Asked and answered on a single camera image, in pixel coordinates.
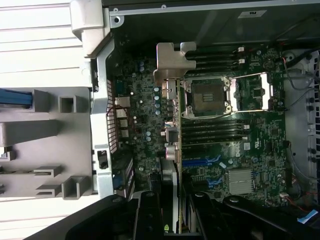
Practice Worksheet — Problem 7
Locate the silver socket cover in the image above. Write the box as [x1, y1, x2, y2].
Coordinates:
[228, 72, 276, 112]

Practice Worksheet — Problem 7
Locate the silver disk bay cage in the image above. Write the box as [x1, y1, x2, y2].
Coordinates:
[306, 48, 320, 181]

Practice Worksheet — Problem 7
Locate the blue connector part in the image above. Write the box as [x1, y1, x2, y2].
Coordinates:
[0, 88, 33, 107]

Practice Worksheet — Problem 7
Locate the open black PC case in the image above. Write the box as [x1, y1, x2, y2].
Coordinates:
[69, 0, 320, 201]

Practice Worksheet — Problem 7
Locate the grey parts rack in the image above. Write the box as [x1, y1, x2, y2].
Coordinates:
[0, 86, 96, 201]

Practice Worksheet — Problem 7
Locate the blue expansion slot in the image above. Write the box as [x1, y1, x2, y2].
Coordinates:
[182, 154, 223, 168]

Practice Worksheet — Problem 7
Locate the green Dell motherboard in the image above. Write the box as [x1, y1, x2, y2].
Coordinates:
[109, 44, 292, 208]

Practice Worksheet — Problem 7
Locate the CPU socket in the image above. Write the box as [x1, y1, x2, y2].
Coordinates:
[181, 76, 233, 118]

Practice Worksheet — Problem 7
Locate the black RAM slot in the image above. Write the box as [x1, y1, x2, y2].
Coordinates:
[181, 129, 245, 136]
[181, 134, 250, 141]
[181, 123, 250, 130]
[195, 58, 246, 65]
[187, 52, 238, 59]
[195, 64, 238, 71]
[196, 47, 246, 54]

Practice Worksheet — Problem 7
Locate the black slot with blue clip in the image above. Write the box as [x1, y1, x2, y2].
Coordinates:
[192, 174, 224, 189]

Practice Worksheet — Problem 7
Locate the long black expansion slot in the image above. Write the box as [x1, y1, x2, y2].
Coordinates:
[182, 149, 219, 158]

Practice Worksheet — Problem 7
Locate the silver chipset heatsink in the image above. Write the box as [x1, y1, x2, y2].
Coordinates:
[227, 168, 256, 196]

